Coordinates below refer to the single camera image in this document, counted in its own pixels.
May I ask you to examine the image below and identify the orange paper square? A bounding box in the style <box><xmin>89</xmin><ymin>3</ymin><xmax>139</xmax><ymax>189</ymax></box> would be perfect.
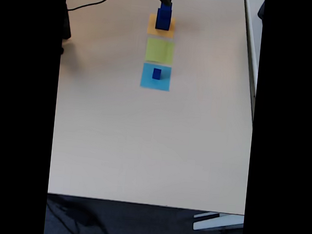
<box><xmin>146</xmin><ymin>13</ymin><xmax>177</xmax><ymax>39</ymax></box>

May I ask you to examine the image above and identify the green paper square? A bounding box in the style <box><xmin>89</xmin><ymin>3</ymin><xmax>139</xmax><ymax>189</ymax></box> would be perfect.
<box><xmin>144</xmin><ymin>36</ymin><xmax>176</xmax><ymax>65</ymax></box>

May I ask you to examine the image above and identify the light blue paper square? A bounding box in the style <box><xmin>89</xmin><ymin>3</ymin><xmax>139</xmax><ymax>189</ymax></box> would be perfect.
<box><xmin>139</xmin><ymin>62</ymin><xmax>173</xmax><ymax>92</ymax></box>

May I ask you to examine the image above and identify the large blue cube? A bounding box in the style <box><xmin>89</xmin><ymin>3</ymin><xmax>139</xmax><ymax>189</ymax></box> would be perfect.
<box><xmin>155</xmin><ymin>7</ymin><xmax>173</xmax><ymax>31</ymax></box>

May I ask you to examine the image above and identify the white neighbouring desk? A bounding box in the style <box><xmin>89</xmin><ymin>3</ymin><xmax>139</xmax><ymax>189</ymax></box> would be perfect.
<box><xmin>232</xmin><ymin>0</ymin><xmax>266</xmax><ymax>128</ymax></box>

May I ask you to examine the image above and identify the dark blue object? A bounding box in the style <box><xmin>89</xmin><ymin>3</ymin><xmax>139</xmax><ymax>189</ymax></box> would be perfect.
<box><xmin>257</xmin><ymin>0</ymin><xmax>266</xmax><ymax>20</ymax></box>

